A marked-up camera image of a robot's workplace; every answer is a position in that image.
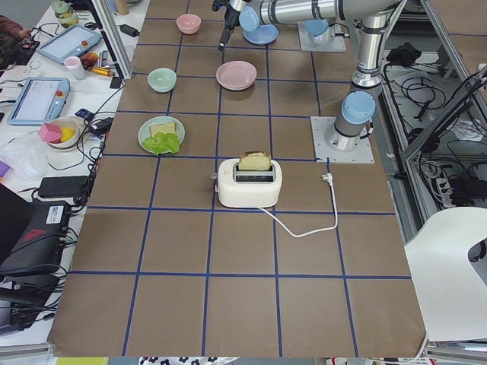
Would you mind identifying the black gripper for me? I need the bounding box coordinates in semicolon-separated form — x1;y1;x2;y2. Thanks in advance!
212;0;244;52

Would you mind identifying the blue plate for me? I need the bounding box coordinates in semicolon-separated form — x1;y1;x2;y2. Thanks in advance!
243;24;279;46

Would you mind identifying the pink plate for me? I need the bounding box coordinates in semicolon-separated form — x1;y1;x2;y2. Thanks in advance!
216;61;257;87

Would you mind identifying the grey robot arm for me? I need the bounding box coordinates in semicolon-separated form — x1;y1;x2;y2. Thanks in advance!
212;1;343;51
226;0;406;152

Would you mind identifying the pink bowl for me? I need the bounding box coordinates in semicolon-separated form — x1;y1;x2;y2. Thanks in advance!
176;14;202;35

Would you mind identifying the cream plate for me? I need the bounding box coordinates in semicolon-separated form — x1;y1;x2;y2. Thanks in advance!
222;84;253;91

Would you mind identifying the green bowl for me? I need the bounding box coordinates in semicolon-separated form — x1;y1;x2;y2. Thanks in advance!
147;68;177;93

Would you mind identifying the bread slice on plate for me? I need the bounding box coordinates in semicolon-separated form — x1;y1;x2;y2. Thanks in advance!
150;122;177;137

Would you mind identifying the green lettuce leaf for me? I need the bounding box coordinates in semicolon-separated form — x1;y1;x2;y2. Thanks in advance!
142;133;180;155

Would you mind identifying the green plate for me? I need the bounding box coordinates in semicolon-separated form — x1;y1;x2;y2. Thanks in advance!
138;116;185;155

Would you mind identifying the toast in toaster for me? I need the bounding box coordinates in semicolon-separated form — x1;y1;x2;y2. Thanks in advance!
238;151;271;171

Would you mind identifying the pink cup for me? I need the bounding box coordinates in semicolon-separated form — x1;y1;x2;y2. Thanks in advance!
63;56;86;81

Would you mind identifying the blue teach pendant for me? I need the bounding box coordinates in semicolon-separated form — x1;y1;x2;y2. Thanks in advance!
7;78;70;126
37;24;102;64

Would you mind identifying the cream toaster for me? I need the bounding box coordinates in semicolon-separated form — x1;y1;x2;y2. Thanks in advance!
216;158;282;208

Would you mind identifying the bowl with toy fruit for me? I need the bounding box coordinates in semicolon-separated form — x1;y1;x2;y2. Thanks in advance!
38;116;84;151

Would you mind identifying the black laptop power brick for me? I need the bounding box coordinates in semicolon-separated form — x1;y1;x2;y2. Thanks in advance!
37;176;88;198

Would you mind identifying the black computer box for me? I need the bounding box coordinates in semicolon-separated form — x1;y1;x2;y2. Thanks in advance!
1;201;71;277

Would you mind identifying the white chair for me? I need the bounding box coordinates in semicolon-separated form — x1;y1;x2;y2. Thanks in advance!
405;207;486;341

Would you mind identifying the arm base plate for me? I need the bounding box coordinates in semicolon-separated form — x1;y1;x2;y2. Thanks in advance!
298;21;346;52
310;116;374;164

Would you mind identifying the aluminium frame post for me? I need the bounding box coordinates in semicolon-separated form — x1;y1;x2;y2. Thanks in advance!
91;0;133;80

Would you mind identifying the white toaster power cable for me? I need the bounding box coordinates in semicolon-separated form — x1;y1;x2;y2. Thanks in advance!
256;173;339;239

